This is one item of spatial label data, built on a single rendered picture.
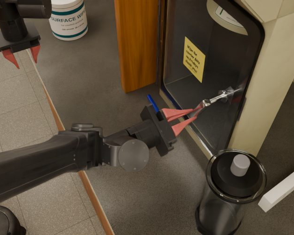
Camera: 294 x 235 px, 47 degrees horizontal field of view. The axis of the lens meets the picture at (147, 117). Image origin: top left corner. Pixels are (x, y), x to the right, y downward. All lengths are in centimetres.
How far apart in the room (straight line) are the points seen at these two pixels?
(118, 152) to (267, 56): 29
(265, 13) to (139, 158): 30
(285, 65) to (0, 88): 214
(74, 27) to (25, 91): 131
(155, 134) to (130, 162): 11
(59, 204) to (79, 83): 97
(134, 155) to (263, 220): 40
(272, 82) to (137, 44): 41
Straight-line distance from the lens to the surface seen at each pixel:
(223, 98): 69
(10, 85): 254
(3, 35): 88
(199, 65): 73
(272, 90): 69
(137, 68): 99
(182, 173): 88
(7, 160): 42
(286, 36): 59
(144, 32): 92
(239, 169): 59
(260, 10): 50
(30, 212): 194
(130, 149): 57
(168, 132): 66
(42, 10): 79
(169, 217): 82
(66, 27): 121
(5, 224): 168
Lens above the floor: 170
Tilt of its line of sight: 52 degrees down
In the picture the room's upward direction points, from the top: straight up
